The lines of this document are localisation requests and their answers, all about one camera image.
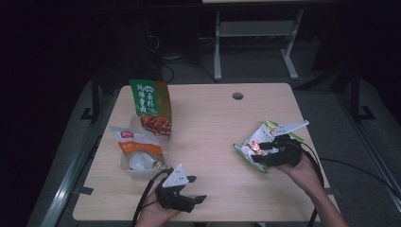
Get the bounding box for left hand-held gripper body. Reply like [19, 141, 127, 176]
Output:
[154, 163, 197, 214]

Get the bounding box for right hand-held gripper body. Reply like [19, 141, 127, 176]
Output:
[264, 119, 310, 168]

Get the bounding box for white corn snack packet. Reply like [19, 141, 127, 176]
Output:
[233, 119, 305, 173]

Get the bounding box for white orange brown snack packet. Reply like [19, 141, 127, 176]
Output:
[109, 126, 167, 171]

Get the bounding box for green snack packet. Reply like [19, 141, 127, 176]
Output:
[129, 79, 173, 137]

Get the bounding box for person's left hand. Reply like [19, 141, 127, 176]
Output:
[135, 188, 182, 227]

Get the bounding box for person's right hand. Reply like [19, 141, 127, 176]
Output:
[275, 152, 325, 197]

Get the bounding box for black metal stand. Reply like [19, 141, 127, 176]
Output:
[79, 72, 102, 125]
[349, 61, 376, 122]

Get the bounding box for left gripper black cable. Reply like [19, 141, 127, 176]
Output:
[131, 167, 174, 227]

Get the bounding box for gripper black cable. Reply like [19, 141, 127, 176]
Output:
[299, 141, 325, 227]
[131, 167, 174, 227]

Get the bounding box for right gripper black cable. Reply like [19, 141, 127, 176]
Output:
[299, 141, 325, 227]

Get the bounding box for black floor cable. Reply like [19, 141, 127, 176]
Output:
[320, 156, 401, 198]

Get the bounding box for white metal desk frame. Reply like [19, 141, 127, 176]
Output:
[201, 0, 305, 82]

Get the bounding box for tangled black cables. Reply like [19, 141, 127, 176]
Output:
[148, 31, 219, 84]

